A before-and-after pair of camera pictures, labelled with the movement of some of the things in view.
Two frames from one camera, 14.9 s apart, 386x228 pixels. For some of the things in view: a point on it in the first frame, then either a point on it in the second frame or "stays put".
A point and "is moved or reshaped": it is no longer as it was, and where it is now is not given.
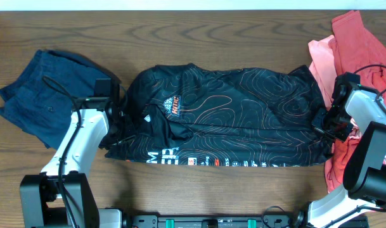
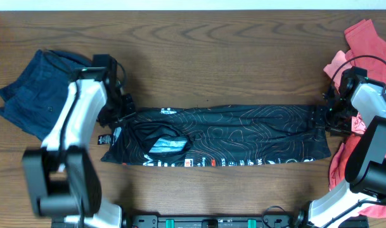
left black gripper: (130, 132) -> (130, 107)
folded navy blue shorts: (41, 99) stays put
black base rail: (215, 221) stays put
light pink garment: (323, 65) -> (338, 60)
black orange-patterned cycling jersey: (192, 115) is moved or reshaped
